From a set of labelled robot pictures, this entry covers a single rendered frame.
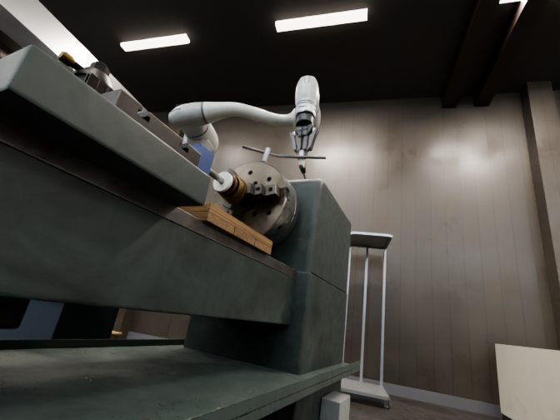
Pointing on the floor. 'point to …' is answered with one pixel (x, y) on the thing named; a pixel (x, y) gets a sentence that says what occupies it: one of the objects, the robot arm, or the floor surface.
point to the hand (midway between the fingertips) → (302, 158)
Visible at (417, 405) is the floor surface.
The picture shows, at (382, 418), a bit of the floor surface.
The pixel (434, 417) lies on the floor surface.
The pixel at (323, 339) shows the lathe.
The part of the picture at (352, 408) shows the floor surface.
